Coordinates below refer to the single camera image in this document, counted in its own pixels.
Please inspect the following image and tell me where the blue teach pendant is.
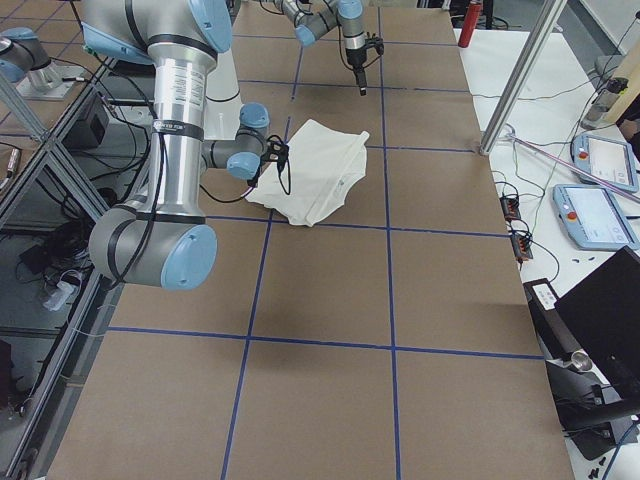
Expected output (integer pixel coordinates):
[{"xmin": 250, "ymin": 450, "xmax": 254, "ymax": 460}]
[
  {"xmin": 571, "ymin": 132, "xmax": 639, "ymax": 193},
  {"xmin": 552, "ymin": 184, "xmax": 639, "ymax": 252}
]

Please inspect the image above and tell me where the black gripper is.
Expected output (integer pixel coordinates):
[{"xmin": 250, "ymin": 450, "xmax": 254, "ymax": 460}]
[{"xmin": 346, "ymin": 47, "xmax": 367, "ymax": 96}]

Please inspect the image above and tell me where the lower blue teach pendant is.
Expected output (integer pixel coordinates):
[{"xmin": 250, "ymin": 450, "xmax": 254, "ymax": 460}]
[{"xmin": 552, "ymin": 184, "xmax": 639, "ymax": 252}]

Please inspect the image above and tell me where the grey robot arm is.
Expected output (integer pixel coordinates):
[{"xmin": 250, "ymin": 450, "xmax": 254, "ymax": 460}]
[
  {"xmin": 273, "ymin": 0, "xmax": 369, "ymax": 96},
  {"xmin": 82, "ymin": 1, "xmax": 270, "ymax": 290}
]

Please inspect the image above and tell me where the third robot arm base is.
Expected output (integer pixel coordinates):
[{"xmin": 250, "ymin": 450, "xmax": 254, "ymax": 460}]
[{"xmin": 1, "ymin": 27, "xmax": 85, "ymax": 101}]

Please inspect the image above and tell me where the red bottle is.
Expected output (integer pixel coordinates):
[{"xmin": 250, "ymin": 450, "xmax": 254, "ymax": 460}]
[{"xmin": 458, "ymin": 0, "xmax": 483, "ymax": 48}]

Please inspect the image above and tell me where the black monitor on stand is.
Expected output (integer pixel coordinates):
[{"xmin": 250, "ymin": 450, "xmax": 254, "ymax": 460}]
[{"xmin": 547, "ymin": 246, "xmax": 639, "ymax": 460}]

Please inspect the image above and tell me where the black box with white label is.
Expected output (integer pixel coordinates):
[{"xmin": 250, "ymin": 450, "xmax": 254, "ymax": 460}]
[{"xmin": 523, "ymin": 278, "xmax": 581, "ymax": 362}]

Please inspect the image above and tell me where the upper orange connector box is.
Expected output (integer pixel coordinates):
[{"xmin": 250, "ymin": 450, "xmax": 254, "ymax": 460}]
[{"xmin": 499, "ymin": 195, "xmax": 522, "ymax": 222}]

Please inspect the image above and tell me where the lower orange connector box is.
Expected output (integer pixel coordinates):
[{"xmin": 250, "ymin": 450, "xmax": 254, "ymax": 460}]
[{"xmin": 510, "ymin": 232, "xmax": 533, "ymax": 264}]

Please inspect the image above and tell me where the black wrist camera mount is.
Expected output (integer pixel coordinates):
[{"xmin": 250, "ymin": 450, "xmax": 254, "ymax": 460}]
[
  {"xmin": 364, "ymin": 32, "xmax": 385, "ymax": 57},
  {"xmin": 261, "ymin": 134, "xmax": 289, "ymax": 169}
]

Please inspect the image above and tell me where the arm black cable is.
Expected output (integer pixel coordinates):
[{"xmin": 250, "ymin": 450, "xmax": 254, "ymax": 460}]
[{"xmin": 99, "ymin": 59, "xmax": 294, "ymax": 291}]

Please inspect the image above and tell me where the upper blue teach pendant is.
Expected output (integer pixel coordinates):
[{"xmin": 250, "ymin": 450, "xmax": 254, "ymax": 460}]
[{"xmin": 571, "ymin": 132, "xmax": 639, "ymax": 193}]

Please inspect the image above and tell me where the aluminium frame post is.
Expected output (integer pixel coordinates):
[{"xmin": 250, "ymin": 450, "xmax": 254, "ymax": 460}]
[{"xmin": 479, "ymin": 0, "xmax": 567, "ymax": 156}]

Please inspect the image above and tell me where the orange connector box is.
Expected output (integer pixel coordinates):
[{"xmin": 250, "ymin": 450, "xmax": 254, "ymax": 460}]
[
  {"xmin": 510, "ymin": 232, "xmax": 533, "ymax": 264},
  {"xmin": 499, "ymin": 195, "xmax": 522, "ymax": 222}
]

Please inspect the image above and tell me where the cream long-sleeve cat shirt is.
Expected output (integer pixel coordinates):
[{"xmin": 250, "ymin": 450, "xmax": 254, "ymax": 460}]
[{"xmin": 247, "ymin": 119, "xmax": 369, "ymax": 227}]

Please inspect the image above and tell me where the black power adapter box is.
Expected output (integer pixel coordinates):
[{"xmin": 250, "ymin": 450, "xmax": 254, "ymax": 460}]
[{"xmin": 63, "ymin": 96, "xmax": 109, "ymax": 150}]

